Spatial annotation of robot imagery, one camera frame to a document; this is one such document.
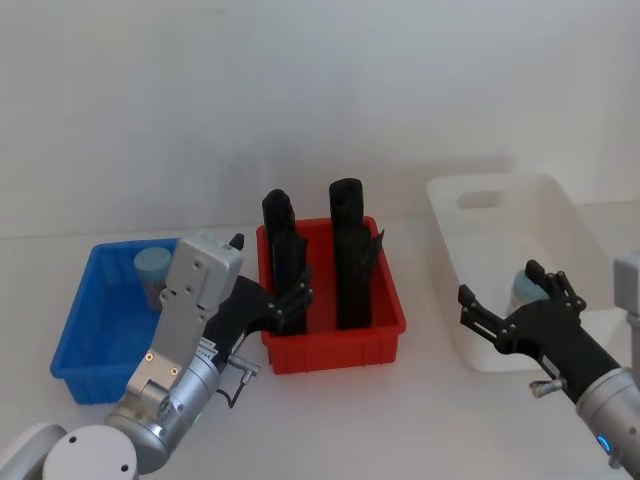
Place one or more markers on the bottle with pale blue cap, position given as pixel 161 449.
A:
pixel 152 270
pixel 522 292

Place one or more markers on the red plastic bin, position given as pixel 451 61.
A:
pixel 325 350

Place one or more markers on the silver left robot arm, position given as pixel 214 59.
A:
pixel 165 340

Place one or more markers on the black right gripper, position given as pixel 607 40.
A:
pixel 555 335

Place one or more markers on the blue plastic bin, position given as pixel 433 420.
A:
pixel 105 320

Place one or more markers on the black upright tube part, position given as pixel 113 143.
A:
pixel 282 240
pixel 352 260

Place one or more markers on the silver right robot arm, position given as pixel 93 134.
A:
pixel 607 400

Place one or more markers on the white plastic bin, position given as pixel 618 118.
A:
pixel 480 280

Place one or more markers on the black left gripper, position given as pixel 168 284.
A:
pixel 245 305

